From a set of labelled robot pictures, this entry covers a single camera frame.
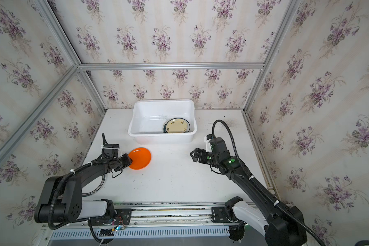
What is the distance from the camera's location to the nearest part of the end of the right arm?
0.57 metres

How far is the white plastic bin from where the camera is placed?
1.01m

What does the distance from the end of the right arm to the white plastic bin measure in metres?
0.27
